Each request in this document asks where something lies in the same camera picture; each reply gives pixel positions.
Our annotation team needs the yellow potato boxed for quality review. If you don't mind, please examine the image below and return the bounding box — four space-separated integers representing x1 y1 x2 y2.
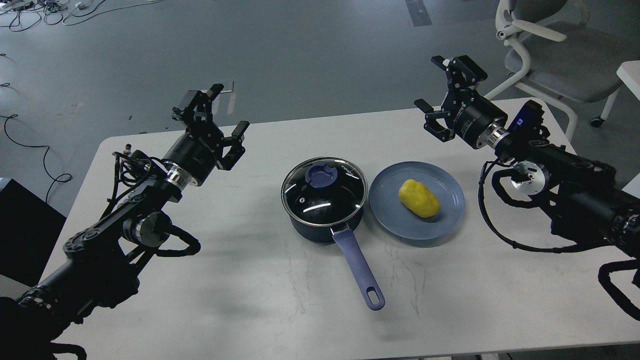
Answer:
398 178 441 219

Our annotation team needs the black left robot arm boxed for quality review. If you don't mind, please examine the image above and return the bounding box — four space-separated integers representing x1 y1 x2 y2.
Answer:
1 83 249 360

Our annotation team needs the blue round plate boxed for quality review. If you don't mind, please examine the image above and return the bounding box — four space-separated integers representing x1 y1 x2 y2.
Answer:
368 161 466 248

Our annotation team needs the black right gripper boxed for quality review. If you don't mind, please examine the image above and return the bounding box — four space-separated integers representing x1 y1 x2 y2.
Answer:
414 55 507 150

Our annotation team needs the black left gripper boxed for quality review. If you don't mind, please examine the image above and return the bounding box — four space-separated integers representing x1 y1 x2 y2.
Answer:
162 83 250 187

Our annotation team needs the dark blue saucepan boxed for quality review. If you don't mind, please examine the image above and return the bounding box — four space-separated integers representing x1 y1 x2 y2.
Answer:
280 157 386 311

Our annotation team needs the white side table corner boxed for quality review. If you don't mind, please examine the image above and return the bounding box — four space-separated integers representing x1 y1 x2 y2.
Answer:
616 60 640 100

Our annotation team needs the glass pot lid blue knob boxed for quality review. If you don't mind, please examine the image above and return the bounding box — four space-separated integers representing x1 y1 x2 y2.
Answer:
280 157 369 226

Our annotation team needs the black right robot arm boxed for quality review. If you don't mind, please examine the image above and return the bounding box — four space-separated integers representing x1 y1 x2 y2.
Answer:
414 55 640 320

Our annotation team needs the black box at left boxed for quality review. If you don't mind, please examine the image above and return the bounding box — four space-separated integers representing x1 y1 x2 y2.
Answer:
0 177 67 287

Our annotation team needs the bundle of floor cables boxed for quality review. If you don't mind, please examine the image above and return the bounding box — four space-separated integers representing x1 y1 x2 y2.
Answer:
0 0 161 32

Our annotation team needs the white grey office chair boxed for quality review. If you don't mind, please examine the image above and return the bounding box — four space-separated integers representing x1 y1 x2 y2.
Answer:
486 0 637 140

